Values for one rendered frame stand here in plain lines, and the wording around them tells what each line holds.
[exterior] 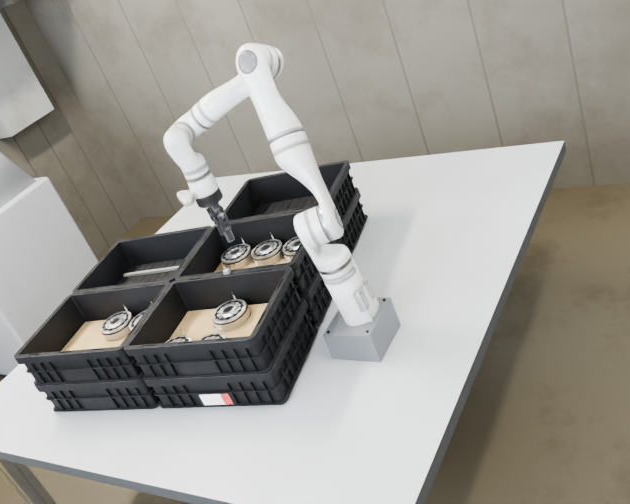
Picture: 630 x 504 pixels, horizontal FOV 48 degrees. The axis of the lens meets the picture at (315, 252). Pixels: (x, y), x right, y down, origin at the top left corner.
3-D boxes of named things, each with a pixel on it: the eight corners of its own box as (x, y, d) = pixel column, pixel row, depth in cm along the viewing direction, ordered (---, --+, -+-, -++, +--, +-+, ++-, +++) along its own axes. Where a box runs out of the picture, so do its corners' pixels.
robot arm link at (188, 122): (187, 145, 196) (220, 115, 189) (176, 159, 189) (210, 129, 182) (169, 126, 194) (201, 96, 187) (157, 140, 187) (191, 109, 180)
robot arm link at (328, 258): (289, 228, 166) (319, 284, 175) (326, 213, 165) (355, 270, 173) (290, 210, 174) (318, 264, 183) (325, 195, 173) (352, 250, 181)
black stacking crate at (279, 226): (336, 239, 219) (324, 208, 213) (308, 299, 196) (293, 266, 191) (228, 254, 236) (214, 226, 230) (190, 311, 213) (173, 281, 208)
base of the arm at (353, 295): (382, 301, 186) (357, 250, 178) (370, 325, 179) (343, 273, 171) (352, 303, 191) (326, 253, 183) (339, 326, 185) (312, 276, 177)
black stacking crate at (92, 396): (204, 339, 218) (188, 309, 213) (159, 412, 195) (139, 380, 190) (104, 347, 235) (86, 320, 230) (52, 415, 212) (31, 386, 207)
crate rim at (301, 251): (327, 213, 214) (324, 206, 213) (296, 272, 191) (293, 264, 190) (216, 230, 231) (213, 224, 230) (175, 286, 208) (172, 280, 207)
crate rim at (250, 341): (296, 272, 191) (293, 264, 190) (256, 347, 168) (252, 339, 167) (175, 286, 208) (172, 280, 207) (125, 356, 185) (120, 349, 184)
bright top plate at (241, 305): (251, 298, 198) (250, 296, 198) (240, 321, 190) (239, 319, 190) (219, 303, 202) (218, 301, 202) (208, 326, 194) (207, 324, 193)
